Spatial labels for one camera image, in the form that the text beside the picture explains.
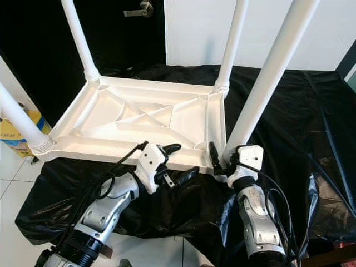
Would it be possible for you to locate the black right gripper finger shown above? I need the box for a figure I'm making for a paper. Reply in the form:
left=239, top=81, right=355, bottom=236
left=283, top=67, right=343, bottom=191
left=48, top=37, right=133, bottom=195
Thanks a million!
left=207, top=141, right=224, bottom=175

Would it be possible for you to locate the white plastic table top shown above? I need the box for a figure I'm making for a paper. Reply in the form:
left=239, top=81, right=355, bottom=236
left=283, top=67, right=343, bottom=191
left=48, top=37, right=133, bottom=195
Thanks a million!
left=35, top=75, right=231, bottom=176

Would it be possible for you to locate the black plastic sheet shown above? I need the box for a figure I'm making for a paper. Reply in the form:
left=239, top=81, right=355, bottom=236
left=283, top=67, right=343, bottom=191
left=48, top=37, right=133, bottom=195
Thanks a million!
left=16, top=64, right=356, bottom=262

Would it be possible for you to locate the yellow box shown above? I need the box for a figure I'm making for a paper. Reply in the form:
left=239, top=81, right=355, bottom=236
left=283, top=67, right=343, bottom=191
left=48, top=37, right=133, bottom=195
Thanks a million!
left=0, top=111, right=45, bottom=159

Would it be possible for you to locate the black door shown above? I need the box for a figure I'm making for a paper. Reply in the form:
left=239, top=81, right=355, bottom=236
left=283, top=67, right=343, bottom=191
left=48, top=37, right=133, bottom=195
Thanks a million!
left=0, top=0, right=166, bottom=126

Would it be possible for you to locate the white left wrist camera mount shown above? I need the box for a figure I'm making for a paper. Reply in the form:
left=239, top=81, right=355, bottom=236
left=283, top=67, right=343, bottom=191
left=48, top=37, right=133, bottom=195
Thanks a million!
left=133, top=143, right=170, bottom=194

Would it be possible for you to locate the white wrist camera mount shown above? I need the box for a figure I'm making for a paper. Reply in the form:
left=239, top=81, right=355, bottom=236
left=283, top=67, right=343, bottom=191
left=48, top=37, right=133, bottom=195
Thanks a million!
left=228, top=145, right=265, bottom=190
left=133, top=143, right=170, bottom=194

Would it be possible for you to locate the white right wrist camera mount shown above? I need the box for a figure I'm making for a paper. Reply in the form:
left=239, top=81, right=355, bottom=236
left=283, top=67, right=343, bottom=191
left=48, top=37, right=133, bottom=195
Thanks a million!
left=228, top=145, right=265, bottom=190

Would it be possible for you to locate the metal door handle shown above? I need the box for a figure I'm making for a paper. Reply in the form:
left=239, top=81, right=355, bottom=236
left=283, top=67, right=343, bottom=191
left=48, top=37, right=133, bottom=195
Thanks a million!
left=123, top=0, right=154, bottom=17

